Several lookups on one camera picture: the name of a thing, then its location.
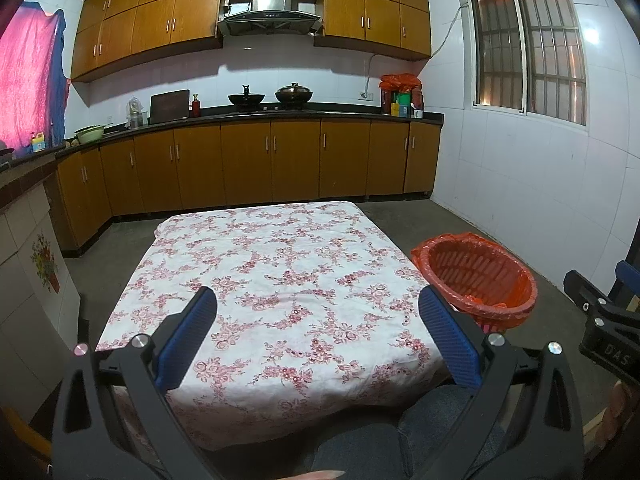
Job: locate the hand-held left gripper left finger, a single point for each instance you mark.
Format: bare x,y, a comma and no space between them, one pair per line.
187,335

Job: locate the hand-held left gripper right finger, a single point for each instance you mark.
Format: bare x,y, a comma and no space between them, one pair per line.
450,340

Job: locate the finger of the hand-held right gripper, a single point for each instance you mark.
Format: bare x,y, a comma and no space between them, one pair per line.
585,292
627,275

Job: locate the orange plastic waste basket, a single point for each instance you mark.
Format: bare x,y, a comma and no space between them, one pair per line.
475,270

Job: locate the person's right hand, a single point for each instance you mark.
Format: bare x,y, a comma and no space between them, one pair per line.
616,410

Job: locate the person's left hand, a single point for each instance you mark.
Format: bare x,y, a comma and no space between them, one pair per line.
320,475

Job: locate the operator's knee in jeans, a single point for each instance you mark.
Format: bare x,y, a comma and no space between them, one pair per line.
450,420

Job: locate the floral tablecloth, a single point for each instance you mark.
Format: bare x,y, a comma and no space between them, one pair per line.
280,270

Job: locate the person's left leg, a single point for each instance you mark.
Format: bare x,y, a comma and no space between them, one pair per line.
360,452

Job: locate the flower tile sticker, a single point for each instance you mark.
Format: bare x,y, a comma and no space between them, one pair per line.
45,262

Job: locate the wooden base cabinets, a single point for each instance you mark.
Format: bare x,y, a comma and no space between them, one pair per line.
295,160

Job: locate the green basin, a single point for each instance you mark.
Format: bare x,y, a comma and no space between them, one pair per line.
90,135

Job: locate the clear jar with bag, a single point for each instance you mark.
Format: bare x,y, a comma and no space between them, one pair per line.
136,115

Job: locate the dark wooden cutting board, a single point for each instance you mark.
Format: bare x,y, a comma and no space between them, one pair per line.
169,106

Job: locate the black wok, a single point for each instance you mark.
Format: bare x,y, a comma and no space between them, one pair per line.
246,100
294,95

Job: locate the yellow detergent bottle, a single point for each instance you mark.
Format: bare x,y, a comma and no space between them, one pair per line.
38,142

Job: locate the dark red bottle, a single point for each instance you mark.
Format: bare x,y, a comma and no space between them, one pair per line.
418,97
386,100

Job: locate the barred window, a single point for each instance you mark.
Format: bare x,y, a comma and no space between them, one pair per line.
530,50

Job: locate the black kitchen countertop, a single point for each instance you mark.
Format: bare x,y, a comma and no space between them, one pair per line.
350,116

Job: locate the green box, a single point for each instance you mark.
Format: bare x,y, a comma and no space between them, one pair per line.
405,98

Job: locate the black wok right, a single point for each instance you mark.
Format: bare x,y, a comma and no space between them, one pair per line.
294,95

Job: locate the orange plastic bag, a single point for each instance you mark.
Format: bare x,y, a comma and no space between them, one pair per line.
400,81

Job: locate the pink hanging cloth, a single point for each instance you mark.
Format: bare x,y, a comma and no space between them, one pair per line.
27,75

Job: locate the steel range hood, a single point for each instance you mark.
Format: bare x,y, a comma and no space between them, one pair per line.
272,10

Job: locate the wall outlet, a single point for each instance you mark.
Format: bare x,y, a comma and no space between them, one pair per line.
366,95

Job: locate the wooden wall cabinets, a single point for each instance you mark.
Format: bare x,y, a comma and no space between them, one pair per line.
150,15

